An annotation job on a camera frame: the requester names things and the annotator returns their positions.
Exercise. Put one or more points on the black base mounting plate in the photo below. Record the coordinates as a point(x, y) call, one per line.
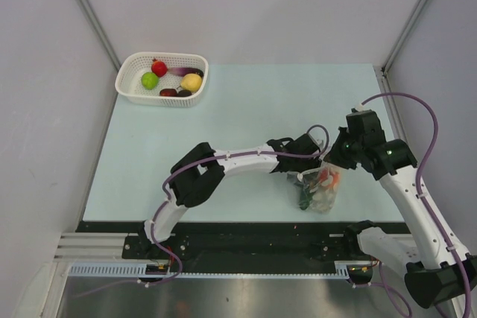
point(250, 248)

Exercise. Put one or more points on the white slotted cable duct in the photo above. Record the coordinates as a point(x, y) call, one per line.
point(118, 270)

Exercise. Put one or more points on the green fake pepper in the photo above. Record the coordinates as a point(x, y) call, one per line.
point(149, 80)

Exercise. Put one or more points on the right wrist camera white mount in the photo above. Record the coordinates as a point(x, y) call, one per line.
point(360, 108)

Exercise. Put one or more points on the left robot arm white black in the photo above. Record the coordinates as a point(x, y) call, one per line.
point(196, 176)

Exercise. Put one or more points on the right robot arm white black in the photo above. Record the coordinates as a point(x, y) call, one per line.
point(440, 267)

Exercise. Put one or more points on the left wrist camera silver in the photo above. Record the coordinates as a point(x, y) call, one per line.
point(319, 142)

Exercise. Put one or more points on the dark brown fake fruit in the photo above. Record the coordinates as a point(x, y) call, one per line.
point(184, 93)

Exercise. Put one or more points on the purple fake eggplant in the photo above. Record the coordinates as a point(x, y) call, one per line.
point(183, 71)

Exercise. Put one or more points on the white perforated plastic basket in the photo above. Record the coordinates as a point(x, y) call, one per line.
point(128, 79)

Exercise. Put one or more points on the clear polka dot zip bag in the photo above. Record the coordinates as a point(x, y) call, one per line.
point(323, 201)

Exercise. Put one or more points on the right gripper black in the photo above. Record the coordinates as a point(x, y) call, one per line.
point(334, 156)

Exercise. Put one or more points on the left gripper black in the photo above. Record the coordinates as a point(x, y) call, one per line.
point(312, 162)

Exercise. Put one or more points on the orange fake peach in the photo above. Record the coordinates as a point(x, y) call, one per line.
point(329, 179)

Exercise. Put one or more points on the green fake cucumber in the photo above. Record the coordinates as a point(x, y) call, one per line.
point(308, 185)

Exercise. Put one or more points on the red fake apple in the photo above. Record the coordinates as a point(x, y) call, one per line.
point(159, 68)

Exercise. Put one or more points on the dark red fake plum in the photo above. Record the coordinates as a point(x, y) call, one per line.
point(168, 93)

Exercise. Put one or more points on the yellow fake lemon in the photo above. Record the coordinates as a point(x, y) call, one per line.
point(191, 82)

